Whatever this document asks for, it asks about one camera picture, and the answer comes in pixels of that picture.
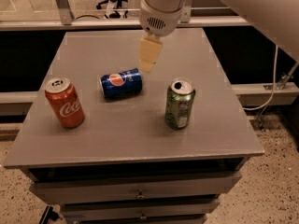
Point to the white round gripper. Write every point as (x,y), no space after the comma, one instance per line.
(159,21)

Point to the blue pepsi can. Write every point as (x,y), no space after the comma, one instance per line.
(123,83)

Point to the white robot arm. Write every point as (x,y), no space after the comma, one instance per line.
(278,20)

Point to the green soda can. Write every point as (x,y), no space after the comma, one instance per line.
(179,101)

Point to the red coca-cola can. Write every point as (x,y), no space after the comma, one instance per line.
(63,98)

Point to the grey drawer cabinet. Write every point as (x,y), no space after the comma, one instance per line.
(129,137)

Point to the top grey drawer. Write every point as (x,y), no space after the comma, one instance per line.
(135,188)

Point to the grey drawer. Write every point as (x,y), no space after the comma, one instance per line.
(135,188)
(139,210)

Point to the right metal post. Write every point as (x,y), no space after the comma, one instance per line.
(186,12)

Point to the metal post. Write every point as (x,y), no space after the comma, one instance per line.
(186,12)
(65,13)

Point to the left metal post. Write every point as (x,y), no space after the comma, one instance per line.
(65,13)

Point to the metal floor bracket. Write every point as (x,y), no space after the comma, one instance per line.
(283,80)

